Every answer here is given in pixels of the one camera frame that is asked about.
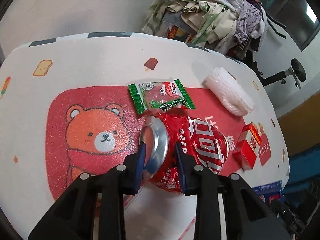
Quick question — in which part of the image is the blue plastic bin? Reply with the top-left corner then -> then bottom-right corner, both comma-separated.
281,147 -> 320,195

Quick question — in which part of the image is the small blue box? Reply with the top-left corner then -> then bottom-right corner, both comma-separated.
251,180 -> 283,205

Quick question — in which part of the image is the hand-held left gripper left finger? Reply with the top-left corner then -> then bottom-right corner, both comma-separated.
28,142 -> 148,240

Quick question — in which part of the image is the crushed red soda can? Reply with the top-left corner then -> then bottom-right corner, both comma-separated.
139,112 -> 229,193

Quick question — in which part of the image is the red cigarette box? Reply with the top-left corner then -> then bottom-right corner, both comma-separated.
232,122 -> 262,168

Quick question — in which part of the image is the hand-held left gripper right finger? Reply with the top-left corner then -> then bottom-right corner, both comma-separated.
174,142 -> 293,240

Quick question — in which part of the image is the black exercise bike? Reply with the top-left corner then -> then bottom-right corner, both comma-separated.
240,0 -> 307,90

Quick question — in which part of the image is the green candy wrapper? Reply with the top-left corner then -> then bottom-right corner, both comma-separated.
127,79 -> 197,115

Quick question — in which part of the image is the printed tablecloth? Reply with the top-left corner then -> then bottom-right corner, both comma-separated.
0,31 -> 290,240

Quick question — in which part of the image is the white foam net sleeve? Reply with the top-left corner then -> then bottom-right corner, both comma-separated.
203,67 -> 255,117

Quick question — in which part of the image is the pile of clothes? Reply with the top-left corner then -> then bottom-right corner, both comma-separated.
142,0 -> 269,55

